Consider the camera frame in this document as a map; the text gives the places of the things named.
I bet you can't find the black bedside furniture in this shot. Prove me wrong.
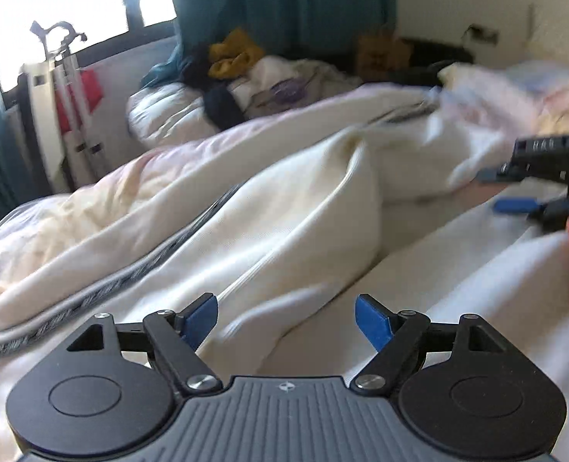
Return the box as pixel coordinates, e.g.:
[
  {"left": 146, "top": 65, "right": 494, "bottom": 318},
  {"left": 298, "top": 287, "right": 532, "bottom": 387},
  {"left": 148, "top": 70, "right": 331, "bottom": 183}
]
[{"left": 394, "top": 35, "right": 476, "bottom": 84}]

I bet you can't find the window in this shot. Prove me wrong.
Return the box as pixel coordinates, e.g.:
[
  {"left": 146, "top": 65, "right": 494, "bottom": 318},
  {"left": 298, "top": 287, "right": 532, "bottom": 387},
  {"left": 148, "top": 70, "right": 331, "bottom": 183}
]
[{"left": 0, "top": 0, "right": 180, "bottom": 103}]

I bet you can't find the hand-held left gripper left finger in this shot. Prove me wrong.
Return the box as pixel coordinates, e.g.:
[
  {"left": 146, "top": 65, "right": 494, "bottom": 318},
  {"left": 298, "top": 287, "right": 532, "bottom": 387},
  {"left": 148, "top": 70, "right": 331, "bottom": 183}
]
[{"left": 66, "top": 293, "right": 224, "bottom": 398}]

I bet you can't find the pastel tie-dye duvet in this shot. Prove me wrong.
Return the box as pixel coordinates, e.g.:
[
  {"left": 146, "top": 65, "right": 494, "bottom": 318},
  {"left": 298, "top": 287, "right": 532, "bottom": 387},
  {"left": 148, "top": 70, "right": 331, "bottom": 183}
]
[{"left": 0, "top": 87, "right": 569, "bottom": 395}]

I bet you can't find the pile of white clothes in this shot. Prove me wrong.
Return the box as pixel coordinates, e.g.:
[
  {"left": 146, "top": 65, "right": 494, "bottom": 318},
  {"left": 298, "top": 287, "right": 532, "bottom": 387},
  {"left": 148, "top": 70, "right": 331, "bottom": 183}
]
[{"left": 227, "top": 55, "right": 363, "bottom": 117}]

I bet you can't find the wall socket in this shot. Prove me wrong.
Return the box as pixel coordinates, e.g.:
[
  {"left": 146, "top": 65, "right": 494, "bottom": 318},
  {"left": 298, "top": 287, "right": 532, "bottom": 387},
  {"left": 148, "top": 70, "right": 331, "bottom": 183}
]
[{"left": 469, "top": 23, "right": 500, "bottom": 45}]

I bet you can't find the white bundled quilt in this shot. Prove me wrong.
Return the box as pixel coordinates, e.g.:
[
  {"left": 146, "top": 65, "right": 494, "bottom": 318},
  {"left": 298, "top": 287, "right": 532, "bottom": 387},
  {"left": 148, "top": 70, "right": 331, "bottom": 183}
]
[{"left": 127, "top": 81, "right": 247, "bottom": 148}]

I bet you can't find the white folding rack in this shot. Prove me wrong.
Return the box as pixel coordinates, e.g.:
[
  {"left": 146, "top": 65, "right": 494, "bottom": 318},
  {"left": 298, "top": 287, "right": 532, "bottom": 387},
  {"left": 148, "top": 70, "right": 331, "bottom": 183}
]
[{"left": 17, "top": 19, "right": 108, "bottom": 189}]

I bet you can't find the red cloth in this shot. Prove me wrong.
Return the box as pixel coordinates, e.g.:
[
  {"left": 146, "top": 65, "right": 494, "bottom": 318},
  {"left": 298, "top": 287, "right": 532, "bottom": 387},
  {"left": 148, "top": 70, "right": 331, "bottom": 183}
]
[{"left": 55, "top": 69, "right": 104, "bottom": 134}]

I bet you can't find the quilted cream pillow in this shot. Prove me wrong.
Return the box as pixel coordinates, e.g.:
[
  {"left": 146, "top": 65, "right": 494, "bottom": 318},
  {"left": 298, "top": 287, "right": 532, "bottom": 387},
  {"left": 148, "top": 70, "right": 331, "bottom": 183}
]
[{"left": 524, "top": 0, "right": 569, "bottom": 64}]

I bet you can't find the purple printed garment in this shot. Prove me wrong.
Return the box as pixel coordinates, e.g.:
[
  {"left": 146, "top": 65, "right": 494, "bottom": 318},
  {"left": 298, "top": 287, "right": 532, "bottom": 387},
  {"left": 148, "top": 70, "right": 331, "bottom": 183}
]
[{"left": 264, "top": 79, "right": 310, "bottom": 103}]

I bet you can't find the teal garment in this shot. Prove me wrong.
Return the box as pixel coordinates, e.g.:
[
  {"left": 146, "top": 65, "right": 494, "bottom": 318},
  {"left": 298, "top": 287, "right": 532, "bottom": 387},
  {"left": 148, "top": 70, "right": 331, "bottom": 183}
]
[{"left": 142, "top": 45, "right": 185, "bottom": 89}]

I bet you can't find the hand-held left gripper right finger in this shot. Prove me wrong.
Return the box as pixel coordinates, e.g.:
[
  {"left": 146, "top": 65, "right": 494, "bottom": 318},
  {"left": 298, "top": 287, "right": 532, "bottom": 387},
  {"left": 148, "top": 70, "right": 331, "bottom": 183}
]
[{"left": 351, "top": 293, "right": 505, "bottom": 397}]

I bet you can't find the brown paper bag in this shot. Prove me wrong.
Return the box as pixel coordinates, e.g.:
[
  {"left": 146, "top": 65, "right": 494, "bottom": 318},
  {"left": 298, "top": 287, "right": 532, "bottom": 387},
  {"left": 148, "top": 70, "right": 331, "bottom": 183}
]
[{"left": 354, "top": 28, "right": 411, "bottom": 81}]

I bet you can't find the yellow garment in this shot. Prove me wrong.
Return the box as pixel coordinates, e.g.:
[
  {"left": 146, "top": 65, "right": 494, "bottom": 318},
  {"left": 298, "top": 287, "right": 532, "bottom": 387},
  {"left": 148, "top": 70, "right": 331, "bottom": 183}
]
[{"left": 208, "top": 27, "right": 266, "bottom": 79}]

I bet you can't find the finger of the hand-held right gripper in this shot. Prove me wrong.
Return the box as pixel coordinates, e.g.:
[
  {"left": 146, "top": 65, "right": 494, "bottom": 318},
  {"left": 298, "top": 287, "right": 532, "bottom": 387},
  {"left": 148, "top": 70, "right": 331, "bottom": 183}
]
[
  {"left": 476, "top": 164, "right": 569, "bottom": 187},
  {"left": 493, "top": 197, "right": 569, "bottom": 232}
]

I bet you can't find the black garment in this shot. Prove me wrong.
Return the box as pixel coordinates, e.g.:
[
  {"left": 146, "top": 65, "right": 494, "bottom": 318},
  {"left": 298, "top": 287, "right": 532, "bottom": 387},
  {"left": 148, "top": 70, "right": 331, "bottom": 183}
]
[{"left": 181, "top": 43, "right": 245, "bottom": 132}]

